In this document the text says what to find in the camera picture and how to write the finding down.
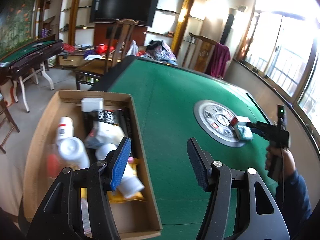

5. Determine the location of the teal tissue pack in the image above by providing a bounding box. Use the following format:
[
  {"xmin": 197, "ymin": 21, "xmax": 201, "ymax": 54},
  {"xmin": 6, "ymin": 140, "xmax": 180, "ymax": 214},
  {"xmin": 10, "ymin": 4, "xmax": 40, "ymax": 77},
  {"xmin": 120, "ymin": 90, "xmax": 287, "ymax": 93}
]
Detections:
[{"xmin": 234, "ymin": 125, "xmax": 253, "ymax": 141}]

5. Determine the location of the red white glue box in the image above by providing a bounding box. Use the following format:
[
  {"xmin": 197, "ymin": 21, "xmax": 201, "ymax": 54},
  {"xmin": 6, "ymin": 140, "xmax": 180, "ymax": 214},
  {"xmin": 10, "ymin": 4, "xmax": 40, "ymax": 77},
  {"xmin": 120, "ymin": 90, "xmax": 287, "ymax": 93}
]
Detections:
[{"xmin": 230, "ymin": 115, "xmax": 250, "ymax": 127}]

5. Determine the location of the white slim bottle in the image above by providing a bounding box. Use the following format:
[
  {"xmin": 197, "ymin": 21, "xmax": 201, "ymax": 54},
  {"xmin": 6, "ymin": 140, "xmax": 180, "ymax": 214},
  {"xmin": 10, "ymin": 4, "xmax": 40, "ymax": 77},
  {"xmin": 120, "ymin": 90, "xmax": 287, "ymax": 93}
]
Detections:
[{"xmin": 94, "ymin": 142, "xmax": 146, "ymax": 199}]

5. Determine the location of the yellow snack bag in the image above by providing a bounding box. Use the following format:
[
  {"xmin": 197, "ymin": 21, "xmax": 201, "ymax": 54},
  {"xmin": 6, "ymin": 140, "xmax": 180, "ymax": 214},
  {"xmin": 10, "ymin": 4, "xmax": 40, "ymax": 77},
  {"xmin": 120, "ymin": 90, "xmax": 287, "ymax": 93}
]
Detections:
[{"xmin": 107, "ymin": 157, "xmax": 146, "ymax": 204}]

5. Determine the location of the black silver snack packet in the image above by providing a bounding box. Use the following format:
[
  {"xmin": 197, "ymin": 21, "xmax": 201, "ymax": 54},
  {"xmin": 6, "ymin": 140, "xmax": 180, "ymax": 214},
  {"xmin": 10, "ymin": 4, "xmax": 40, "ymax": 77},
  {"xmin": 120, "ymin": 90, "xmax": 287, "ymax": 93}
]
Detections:
[{"xmin": 84, "ymin": 109, "xmax": 126, "ymax": 150}]

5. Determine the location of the white plastic bottle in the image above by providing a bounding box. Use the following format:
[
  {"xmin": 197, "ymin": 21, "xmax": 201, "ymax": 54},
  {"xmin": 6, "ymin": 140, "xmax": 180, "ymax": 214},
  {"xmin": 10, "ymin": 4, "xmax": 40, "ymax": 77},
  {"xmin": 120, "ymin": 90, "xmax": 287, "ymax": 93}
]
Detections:
[{"xmin": 58, "ymin": 137, "xmax": 90, "ymax": 170}]

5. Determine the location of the white small box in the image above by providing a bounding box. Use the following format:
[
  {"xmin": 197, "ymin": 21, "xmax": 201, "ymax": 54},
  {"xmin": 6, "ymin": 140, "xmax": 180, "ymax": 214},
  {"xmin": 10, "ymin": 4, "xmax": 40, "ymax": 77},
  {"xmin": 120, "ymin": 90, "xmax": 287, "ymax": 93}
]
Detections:
[{"xmin": 81, "ymin": 98, "xmax": 104, "ymax": 112}]

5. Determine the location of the white medicine bottle red label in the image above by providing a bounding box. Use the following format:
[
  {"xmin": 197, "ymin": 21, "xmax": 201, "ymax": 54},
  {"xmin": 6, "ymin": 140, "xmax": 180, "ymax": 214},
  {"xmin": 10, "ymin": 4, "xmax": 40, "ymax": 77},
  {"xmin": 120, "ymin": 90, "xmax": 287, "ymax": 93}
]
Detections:
[{"xmin": 55, "ymin": 116, "xmax": 74, "ymax": 146}]

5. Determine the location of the blue sleeve right forearm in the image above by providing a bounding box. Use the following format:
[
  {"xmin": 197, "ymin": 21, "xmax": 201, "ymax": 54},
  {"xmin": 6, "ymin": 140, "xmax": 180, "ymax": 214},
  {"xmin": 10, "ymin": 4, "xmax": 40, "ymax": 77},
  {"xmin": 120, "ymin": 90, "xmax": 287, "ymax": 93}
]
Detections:
[{"xmin": 275, "ymin": 170, "xmax": 312, "ymax": 237}]

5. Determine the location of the person right hand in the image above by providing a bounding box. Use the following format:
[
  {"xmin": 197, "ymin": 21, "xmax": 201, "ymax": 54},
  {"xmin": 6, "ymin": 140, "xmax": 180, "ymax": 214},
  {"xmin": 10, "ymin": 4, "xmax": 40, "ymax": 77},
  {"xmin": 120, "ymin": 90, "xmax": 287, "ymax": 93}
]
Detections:
[{"xmin": 265, "ymin": 145, "xmax": 296, "ymax": 182}]

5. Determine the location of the round mahjong table control panel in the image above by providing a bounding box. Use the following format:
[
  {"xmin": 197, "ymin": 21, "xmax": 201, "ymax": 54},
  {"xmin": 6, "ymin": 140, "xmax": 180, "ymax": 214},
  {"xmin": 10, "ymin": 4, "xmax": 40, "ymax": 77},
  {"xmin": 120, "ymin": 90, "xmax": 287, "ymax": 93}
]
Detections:
[{"xmin": 193, "ymin": 100, "xmax": 245, "ymax": 148}]

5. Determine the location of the cardboard tray box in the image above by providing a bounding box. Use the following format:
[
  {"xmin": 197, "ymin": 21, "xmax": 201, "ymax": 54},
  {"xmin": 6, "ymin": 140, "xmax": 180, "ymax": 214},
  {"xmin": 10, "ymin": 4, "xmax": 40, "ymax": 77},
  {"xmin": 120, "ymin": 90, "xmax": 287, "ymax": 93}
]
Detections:
[{"xmin": 22, "ymin": 89, "xmax": 163, "ymax": 240}]

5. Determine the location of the maroon garment on chair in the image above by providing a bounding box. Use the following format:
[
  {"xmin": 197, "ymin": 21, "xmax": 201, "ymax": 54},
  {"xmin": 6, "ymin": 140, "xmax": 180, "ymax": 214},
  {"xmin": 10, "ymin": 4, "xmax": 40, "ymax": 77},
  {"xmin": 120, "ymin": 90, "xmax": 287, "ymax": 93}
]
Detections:
[{"xmin": 205, "ymin": 43, "xmax": 231, "ymax": 78}]

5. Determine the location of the wooden chair with garment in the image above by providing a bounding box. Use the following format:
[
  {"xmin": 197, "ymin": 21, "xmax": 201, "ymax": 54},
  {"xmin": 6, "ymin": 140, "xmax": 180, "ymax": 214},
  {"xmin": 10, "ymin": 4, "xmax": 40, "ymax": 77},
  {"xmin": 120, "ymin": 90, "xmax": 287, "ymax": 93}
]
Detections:
[{"xmin": 182, "ymin": 32, "xmax": 219, "ymax": 73}]

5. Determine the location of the wooden chair near television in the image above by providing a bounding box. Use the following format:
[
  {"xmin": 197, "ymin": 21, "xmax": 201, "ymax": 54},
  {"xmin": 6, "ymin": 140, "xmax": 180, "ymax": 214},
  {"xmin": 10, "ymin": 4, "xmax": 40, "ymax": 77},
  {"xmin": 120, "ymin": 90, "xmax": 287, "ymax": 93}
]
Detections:
[{"xmin": 74, "ymin": 19, "xmax": 139, "ymax": 90}]

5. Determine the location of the pile of clothes bag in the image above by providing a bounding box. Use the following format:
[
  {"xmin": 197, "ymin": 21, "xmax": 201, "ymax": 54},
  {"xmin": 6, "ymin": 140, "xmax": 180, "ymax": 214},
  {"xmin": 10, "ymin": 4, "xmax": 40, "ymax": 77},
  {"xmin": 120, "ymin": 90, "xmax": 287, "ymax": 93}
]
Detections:
[{"xmin": 143, "ymin": 40, "xmax": 177, "ymax": 65}]

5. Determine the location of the dark wooden side chair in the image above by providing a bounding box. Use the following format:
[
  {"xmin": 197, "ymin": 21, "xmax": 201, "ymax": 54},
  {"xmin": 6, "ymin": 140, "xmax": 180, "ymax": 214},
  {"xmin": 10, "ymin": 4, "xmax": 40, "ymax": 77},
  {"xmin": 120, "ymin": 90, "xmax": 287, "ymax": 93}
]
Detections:
[{"xmin": 0, "ymin": 94, "xmax": 20, "ymax": 154}]

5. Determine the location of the black flat television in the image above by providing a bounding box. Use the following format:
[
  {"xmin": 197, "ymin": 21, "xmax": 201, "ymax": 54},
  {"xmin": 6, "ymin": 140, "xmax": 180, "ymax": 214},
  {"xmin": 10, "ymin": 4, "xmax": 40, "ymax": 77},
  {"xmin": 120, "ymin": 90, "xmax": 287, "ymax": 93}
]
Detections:
[{"xmin": 89, "ymin": 0, "xmax": 159, "ymax": 27}]

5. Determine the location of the floral wall painting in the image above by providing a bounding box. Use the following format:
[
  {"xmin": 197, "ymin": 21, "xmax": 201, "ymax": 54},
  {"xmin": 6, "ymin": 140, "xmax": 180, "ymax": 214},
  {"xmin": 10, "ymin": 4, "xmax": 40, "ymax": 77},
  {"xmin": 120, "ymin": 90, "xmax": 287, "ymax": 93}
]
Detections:
[{"xmin": 1, "ymin": 0, "xmax": 36, "ymax": 57}]

